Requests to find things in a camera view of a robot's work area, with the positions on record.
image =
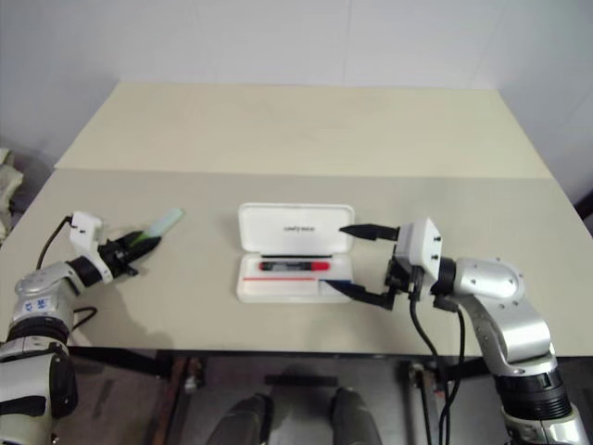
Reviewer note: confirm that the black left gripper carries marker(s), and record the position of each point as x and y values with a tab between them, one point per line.
118	257

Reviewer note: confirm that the white pencil case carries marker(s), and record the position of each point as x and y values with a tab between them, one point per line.
296	222

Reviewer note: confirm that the pale green cloth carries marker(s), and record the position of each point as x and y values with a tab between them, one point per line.
7	185

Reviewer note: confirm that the light green marker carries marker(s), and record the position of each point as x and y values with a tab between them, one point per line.
169	220

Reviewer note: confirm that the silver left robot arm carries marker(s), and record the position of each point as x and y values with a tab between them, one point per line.
32	287

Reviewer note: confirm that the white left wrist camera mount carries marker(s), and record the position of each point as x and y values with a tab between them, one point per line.
85	227

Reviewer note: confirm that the metal stand post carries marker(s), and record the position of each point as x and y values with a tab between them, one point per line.
190	373
417	398

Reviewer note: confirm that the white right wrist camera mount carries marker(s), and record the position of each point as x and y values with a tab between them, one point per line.
424	245

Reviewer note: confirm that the red marker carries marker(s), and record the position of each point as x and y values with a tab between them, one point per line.
296	266

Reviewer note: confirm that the black table frame bar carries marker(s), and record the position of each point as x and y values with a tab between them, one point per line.
116	359

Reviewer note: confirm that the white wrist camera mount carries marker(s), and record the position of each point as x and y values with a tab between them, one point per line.
85	227
424	245

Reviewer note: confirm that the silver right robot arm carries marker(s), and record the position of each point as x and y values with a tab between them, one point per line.
491	283

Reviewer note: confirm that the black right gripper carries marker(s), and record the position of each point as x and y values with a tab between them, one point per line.
400	280

